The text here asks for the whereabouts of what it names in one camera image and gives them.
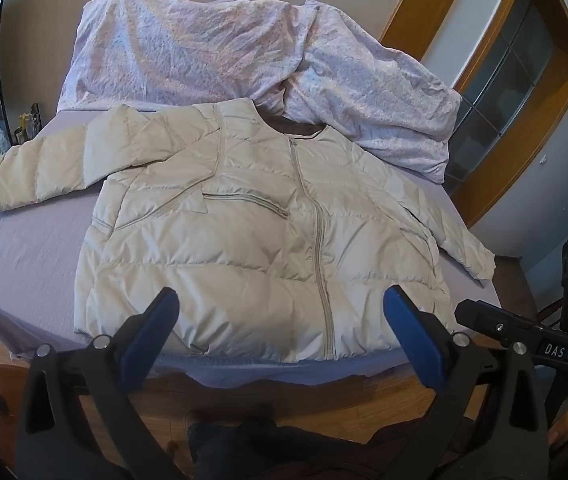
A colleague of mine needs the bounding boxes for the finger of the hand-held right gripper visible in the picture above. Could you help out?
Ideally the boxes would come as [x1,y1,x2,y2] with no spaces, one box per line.
[455,299,564,356]

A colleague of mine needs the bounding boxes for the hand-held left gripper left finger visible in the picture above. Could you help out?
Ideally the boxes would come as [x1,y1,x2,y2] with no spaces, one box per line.
[16,287,179,480]

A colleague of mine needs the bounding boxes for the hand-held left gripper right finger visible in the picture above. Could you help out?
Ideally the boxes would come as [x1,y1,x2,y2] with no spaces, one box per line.
[383,285,549,480]

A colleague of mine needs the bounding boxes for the cream puffer jacket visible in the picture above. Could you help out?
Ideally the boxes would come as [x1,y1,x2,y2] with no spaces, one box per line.
[0,99,495,363]

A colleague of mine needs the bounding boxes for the person's dark pants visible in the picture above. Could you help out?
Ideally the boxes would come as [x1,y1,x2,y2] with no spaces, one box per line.
[186,412,469,480]

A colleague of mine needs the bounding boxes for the wooden framed glass door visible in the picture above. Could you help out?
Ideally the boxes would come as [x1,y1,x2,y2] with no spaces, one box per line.
[379,0,568,228]

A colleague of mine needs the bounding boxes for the pale floral duvet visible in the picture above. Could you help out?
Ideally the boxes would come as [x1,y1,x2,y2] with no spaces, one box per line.
[56,0,462,184]

